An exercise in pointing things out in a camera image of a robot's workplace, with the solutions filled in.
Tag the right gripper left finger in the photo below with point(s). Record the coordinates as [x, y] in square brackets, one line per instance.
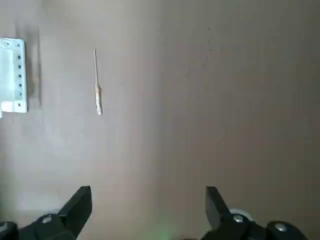
[72, 210]

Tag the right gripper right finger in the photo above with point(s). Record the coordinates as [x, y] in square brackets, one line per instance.
[217, 212]

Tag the white test tube rack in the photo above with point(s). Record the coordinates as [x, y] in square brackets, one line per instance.
[23, 82]

